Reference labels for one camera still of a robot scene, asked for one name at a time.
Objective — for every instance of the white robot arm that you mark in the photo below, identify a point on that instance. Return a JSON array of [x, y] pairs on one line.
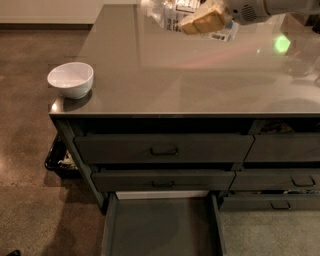
[[275, 7]]

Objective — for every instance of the clear plastic water bottle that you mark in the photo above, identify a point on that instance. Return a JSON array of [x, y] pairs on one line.
[[168, 13]]

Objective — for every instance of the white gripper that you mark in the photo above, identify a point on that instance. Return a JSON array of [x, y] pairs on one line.
[[244, 9]]

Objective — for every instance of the middle right dark drawer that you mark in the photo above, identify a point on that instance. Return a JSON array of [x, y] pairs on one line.
[[276, 179]]

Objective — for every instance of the dark cabinet frame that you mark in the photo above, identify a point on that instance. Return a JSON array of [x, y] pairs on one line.
[[79, 125]]

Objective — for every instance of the middle left dark drawer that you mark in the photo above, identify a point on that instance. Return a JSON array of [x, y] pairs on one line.
[[162, 180]]

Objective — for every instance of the black bin beside cabinet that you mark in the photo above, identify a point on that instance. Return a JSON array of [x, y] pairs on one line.
[[57, 161]]

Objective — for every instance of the open bottom left drawer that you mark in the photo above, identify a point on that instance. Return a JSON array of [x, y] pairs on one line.
[[163, 227]]

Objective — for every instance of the top left dark drawer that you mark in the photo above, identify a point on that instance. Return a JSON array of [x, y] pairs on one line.
[[163, 148]]

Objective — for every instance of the top right dark drawer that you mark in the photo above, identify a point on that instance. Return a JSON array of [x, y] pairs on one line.
[[294, 147]]

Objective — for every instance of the bottom right dark drawer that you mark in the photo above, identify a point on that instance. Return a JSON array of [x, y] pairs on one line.
[[288, 202]]

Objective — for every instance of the white ceramic bowl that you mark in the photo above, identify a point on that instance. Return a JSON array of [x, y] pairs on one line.
[[72, 80]]

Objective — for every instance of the dark drawer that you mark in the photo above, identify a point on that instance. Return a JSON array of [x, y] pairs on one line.
[[163, 148], [276, 179], [294, 147], [288, 202], [162, 180]]

